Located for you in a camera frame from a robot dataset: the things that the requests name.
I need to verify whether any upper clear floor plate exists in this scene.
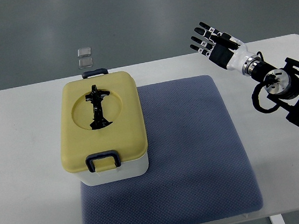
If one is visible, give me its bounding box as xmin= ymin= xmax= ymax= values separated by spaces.
xmin=77 ymin=47 xmax=91 ymax=58

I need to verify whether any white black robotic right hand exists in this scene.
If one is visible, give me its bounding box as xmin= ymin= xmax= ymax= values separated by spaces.
xmin=190 ymin=22 xmax=257 ymax=74

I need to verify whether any white storage box base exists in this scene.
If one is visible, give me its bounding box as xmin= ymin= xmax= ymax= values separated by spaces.
xmin=74 ymin=153 xmax=149 ymax=186

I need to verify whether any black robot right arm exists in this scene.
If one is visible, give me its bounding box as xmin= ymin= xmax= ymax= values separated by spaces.
xmin=242 ymin=52 xmax=299 ymax=127

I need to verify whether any blue grey fabric cushion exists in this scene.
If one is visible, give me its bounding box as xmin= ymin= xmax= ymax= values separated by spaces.
xmin=81 ymin=75 xmax=263 ymax=224

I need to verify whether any yellow storage box lid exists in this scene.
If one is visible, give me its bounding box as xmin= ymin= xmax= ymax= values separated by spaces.
xmin=61 ymin=71 xmax=148 ymax=173

